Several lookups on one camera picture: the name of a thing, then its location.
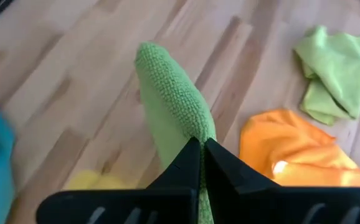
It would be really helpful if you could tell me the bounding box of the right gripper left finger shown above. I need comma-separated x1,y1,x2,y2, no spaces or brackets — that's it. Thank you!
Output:
147,136,201,190

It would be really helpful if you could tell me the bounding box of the orange microfiber towel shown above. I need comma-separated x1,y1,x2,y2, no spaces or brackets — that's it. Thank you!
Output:
238,108,360,188

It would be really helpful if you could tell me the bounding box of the light green microfiber towel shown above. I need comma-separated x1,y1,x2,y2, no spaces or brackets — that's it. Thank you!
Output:
293,24,360,127

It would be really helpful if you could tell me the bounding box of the yellow microfiber towel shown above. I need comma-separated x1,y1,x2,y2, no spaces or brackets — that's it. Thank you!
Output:
63,169,137,191

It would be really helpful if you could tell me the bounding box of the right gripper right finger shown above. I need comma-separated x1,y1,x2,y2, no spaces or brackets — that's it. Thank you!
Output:
204,138,280,200

